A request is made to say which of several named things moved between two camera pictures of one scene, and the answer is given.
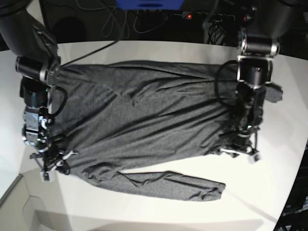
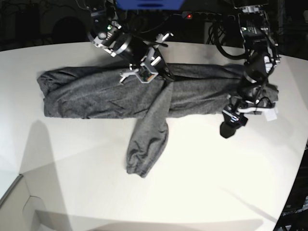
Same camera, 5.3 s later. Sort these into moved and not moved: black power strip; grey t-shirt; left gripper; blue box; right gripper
Moved: right gripper; grey t-shirt; left gripper
Not moved: blue box; black power strip
